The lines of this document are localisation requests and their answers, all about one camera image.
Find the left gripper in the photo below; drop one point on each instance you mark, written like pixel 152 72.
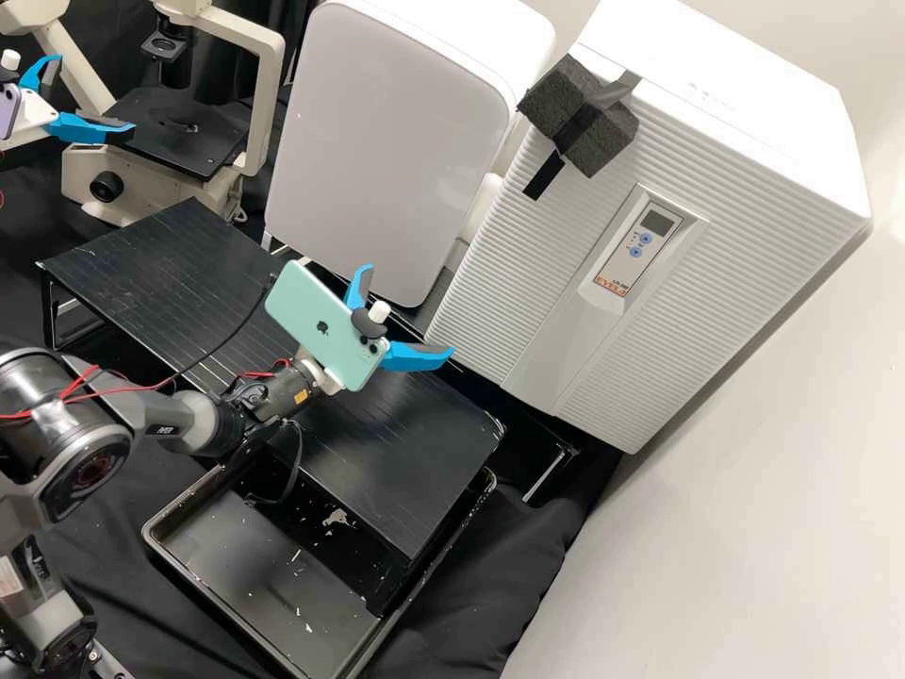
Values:
pixel 32 117

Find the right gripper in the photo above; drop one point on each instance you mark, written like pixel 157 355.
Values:
pixel 319 376

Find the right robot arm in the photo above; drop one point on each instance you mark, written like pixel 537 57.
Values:
pixel 191 419

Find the incubator door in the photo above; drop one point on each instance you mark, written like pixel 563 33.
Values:
pixel 530 318

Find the white incubator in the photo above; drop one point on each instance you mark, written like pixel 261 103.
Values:
pixel 742 85

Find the black platform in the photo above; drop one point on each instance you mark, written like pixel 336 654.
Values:
pixel 162 283
pixel 544 445
pixel 396 438

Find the cream microscope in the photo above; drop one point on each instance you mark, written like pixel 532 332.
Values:
pixel 177 134

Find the white box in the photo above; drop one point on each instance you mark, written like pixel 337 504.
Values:
pixel 382 141

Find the black tray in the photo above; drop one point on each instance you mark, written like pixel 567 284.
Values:
pixel 247 566

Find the left wrist camera phone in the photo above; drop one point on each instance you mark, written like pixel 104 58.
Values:
pixel 6 106

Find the wrist camera phone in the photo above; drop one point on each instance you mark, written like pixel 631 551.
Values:
pixel 318 322
pixel 6 106

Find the right wrist camera phone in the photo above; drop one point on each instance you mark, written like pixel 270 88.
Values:
pixel 318 322

